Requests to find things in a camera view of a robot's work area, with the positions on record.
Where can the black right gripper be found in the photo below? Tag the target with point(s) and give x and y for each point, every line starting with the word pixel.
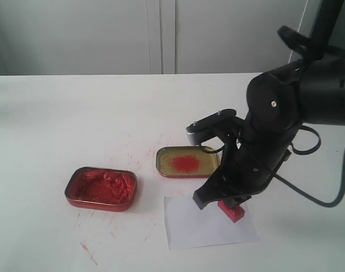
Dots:
pixel 255 147

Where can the red stamp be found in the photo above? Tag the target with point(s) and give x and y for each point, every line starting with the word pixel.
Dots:
pixel 235 214

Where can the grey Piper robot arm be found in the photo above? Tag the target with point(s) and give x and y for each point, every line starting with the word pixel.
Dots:
pixel 321 86

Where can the red ink paste tin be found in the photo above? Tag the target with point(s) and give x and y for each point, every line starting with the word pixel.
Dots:
pixel 102 189

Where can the gold tin lid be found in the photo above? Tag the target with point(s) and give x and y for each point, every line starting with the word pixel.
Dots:
pixel 186 162

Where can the white paper sheet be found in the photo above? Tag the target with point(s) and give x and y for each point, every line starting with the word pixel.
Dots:
pixel 187 226

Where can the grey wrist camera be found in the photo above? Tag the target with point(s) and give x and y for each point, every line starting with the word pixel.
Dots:
pixel 218 124

